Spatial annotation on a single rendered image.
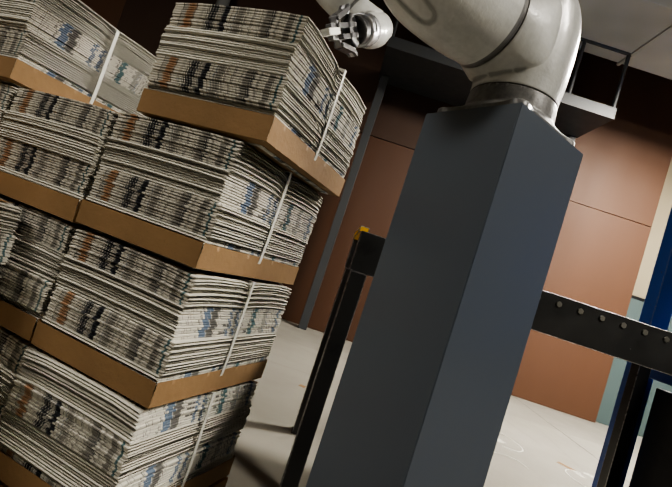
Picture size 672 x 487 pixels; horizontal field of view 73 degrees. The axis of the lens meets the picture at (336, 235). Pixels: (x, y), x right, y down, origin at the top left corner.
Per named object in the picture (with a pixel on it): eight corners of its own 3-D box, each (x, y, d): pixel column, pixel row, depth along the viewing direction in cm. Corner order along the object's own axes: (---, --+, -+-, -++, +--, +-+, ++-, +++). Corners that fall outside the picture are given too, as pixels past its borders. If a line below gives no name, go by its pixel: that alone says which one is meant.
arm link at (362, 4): (366, 58, 132) (334, 26, 132) (382, 55, 145) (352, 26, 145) (391, 27, 126) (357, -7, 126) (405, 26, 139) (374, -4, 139)
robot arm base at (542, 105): (587, 160, 81) (595, 131, 82) (520, 104, 69) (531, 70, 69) (500, 160, 96) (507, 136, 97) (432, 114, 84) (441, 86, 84)
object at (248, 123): (265, 140, 73) (274, 115, 73) (135, 109, 83) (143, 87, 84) (304, 170, 88) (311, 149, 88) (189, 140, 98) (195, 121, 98)
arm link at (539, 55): (579, 116, 79) (614, 0, 80) (512, 66, 70) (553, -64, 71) (504, 126, 93) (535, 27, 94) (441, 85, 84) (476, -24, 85)
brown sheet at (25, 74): (8, 77, 94) (16, 58, 94) (-68, 60, 105) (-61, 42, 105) (143, 143, 129) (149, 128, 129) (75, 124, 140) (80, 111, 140)
